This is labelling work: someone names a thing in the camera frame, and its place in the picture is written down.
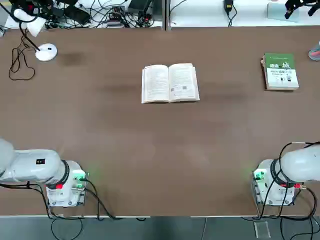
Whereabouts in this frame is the paperback book with white pages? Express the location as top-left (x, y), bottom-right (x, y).
top-left (141, 63), bottom-right (201, 105)

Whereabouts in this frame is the green cover book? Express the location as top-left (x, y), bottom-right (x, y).
top-left (260, 52), bottom-right (300, 91)

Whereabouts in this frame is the small electronics board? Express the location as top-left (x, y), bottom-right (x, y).
top-left (106, 6), bottom-right (128, 27)

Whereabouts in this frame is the white desk lamp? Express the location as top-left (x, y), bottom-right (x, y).
top-left (13, 8), bottom-right (58, 62)

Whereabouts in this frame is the black power adapter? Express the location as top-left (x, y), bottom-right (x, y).
top-left (223, 0), bottom-right (235, 14)

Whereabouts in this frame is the black flat box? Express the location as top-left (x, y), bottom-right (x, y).
top-left (41, 3), bottom-right (91, 25)

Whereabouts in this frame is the metal floor outlet cover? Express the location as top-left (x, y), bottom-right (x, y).
top-left (253, 220), bottom-right (272, 239)

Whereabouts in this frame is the pale teal folder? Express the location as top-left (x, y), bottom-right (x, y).
top-left (266, 2), bottom-right (300, 24)

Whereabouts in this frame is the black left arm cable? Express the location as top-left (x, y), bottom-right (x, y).
top-left (0, 172), bottom-right (147, 240)

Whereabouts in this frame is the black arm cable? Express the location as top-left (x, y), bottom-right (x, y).
top-left (257, 141), bottom-right (320, 240)
top-left (0, 172), bottom-right (147, 240)

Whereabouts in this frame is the aluminium table post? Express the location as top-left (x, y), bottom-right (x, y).
top-left (161, 0), bottom-right (174, 31)

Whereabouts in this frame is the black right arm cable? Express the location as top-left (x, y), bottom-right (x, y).
top-left (257, 141), bottom-right (320, 240)

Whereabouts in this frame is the black lamp cable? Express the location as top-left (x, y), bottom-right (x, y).
top-left (8, 27), bottom-right (38, 81)

